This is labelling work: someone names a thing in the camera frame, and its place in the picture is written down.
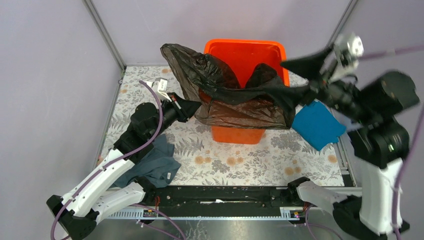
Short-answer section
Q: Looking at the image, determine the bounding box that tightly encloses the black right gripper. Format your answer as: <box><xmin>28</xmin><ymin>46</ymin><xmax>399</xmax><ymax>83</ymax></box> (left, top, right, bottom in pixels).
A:
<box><xmin>261</xmin><ymin>40</ymin><xmax>372</xmax><ymax>122</ymax></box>

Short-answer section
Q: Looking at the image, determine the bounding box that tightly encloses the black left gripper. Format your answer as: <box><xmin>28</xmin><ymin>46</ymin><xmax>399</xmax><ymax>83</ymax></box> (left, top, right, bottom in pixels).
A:
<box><xmin>148</xmin><ymin>92</ymin><xmax>202</xmax><ymax>141</ymax></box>

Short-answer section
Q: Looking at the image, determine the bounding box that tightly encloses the black plastic trash bag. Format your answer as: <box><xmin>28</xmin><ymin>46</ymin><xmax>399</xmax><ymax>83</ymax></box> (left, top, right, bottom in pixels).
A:
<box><xmin>160</xmin><ymin>43</ymin><xmax>309</xmax><ymax>130</ymax></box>

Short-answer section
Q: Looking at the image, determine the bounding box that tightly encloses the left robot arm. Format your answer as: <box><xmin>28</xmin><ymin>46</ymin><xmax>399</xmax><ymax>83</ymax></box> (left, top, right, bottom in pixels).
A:
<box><xmin>46</xmin><ymin>92</ymin><xmax>202</xmax><ymax>240</ymax></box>

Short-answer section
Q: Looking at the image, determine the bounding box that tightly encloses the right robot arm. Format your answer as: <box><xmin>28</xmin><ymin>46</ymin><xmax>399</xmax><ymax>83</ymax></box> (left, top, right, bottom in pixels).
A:
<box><xmin>281</xmin><ymin>45</ymin><xmax>424</xmax><ymax>240</ymax></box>

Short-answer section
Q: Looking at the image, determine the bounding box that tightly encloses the orange plastic trash bin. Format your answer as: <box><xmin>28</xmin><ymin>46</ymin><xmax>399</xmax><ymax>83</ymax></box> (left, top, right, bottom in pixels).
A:
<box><xmin>204</xmin><ymin>38</ymin><xmax>290</xmax><ymax>145</ymax></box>

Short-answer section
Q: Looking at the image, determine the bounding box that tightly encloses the bright blue folded cloth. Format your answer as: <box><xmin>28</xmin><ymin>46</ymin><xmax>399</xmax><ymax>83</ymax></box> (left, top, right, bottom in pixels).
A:
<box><xmin>291</xmin><ymin>101</ymin><xmax>347</xmax><ymax>151</ymax></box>

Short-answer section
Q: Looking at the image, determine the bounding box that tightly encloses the grey-blue crumpled cloth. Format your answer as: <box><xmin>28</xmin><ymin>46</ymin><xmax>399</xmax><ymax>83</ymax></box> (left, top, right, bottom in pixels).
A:
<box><xmin>111</xmin><ymin>134</ymin><xmax>181</xmax><ymax>188</ymax></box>

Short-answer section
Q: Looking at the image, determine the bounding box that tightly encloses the floral patterned table mat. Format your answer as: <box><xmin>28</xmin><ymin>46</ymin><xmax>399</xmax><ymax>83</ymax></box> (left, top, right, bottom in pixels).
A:
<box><xmin>99</xmin><ymin>66</ymin><xmax>345</xmax><ymax>187</ymax></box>

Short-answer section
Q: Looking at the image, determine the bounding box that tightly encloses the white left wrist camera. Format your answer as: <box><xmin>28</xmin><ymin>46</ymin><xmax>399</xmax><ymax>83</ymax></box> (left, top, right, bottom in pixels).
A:
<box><xmin>146</xmin><ymin>77</ymin><xmax>171</xmax><ymax>102</ymax></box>

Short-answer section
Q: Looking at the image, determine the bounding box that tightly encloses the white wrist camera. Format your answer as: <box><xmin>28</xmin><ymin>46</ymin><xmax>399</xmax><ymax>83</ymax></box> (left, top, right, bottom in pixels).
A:
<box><xmin>329</xmin><ymin>32</ymin><xmax>364</xmax><ymax>83</ymax></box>
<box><xmin>146</xmin><ymin>77</ymin><xmax>171</xmax><ymax>102</ymax></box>

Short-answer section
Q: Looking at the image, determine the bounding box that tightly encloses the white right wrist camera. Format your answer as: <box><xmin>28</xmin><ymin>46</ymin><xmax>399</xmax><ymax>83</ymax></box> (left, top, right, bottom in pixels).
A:
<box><xmin>329</xmin><ymin>32</ymin><xmax>364</xmax><ymax>83</ymax></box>

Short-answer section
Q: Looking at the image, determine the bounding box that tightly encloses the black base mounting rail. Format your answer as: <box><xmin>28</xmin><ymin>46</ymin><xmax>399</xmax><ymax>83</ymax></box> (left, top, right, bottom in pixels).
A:
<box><xmin>142</xmin><ymin>185</ymin><xmax>308</xmax><ymax>218</ymax></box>

